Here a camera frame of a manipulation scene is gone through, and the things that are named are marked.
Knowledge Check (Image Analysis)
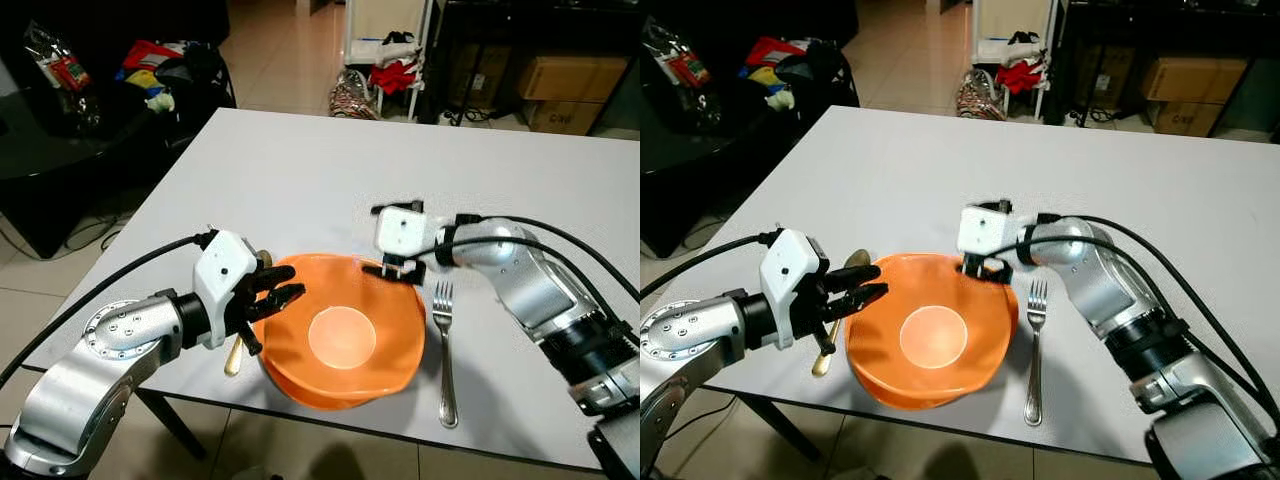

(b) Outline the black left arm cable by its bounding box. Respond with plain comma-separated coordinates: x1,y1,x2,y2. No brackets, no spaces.
0,230,219,393
640,230,783,301

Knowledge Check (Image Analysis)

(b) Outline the white rack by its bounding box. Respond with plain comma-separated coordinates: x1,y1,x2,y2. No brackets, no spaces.
968,0,1064,122
342,0,437,122

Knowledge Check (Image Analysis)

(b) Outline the patterned bag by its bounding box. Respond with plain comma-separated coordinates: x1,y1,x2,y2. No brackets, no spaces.
329,69,380,122
954,67,1007,122

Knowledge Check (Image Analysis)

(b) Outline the black sofa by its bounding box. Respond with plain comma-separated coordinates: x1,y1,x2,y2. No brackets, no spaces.
640,0,862,261
0,0,238,262

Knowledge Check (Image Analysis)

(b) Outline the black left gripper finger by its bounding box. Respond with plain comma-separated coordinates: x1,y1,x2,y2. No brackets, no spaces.
831,263,884,294
831,282,891,320
257,263,300,294
254,283,308,322

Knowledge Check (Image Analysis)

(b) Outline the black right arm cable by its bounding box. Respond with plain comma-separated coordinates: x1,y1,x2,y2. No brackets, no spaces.
455,213,641,301
432,234,629,336
1036,212,1280,411
1014,232,1241,381

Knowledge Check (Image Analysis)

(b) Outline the red cloth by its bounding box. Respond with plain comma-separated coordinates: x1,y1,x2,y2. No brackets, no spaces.
369,60,422,97
994,58,1048,97

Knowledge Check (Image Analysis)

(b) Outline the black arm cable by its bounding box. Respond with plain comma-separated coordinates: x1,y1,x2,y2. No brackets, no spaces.
0,230,219,393
432,234,629,336
640,230,783,301
455,213,641,301
1036,212,1280,411
1014,232,1241,381

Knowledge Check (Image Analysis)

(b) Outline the colourful clothes pile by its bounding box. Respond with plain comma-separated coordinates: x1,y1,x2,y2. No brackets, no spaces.
113,38,219,117
742,35,846,113

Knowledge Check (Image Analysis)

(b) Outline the black table leg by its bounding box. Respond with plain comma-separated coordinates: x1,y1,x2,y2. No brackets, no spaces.
736,392,813,464
134,387,209,462

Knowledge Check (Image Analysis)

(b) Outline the orange plastic plate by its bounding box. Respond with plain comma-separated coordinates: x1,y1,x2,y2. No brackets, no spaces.
253,253,428,412
845,252,1020,412

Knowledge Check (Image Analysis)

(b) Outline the clear snack bag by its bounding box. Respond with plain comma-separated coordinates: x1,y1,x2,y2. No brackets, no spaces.
23,20,102,132
645,16,723,131

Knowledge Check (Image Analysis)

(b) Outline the silver fork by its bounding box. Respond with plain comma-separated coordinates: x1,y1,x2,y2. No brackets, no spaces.
431,280,462,430
1022,279,1052,428

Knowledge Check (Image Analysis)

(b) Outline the small brown cardboard box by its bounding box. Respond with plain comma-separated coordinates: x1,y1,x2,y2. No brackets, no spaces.
1149,100,1227,139
524,100,602,137

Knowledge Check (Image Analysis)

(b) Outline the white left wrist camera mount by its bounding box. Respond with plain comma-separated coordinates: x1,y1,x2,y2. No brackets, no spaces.
191,229,260,350
759,227,832,350

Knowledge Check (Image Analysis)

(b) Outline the large brown cardboard box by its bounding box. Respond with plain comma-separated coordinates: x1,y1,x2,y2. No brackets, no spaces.
516,54,629,104
1139,56,1252,105

